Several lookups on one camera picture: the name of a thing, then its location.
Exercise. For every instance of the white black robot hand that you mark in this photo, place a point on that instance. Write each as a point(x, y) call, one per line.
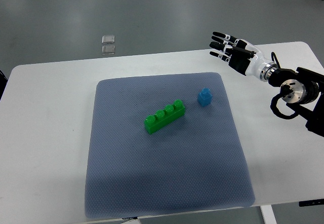
point(242, 56)

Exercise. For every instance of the white table leg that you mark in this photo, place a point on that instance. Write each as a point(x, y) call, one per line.
point(268, 214)

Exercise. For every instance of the lower metal floor plate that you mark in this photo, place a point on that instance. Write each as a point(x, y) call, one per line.
point(108, 49)

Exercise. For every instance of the metal floor plate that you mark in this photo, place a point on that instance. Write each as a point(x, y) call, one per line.
point(108, 49)
point(108, 39)

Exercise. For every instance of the upper metal floor plate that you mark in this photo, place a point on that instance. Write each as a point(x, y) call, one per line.
point(108, 39)

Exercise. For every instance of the black table control panel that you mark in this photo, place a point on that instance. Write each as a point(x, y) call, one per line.
point(311, 203)

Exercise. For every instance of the blue-grey foam mat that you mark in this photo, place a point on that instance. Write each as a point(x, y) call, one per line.
point(194, 163)

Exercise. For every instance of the small blue block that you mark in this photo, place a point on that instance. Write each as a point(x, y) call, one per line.
point(204, 97)

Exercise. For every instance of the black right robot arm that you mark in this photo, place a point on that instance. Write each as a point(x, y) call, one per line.
point(302, 90)

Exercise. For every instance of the long green block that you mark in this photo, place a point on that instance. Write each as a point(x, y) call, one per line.
point(163, 117)

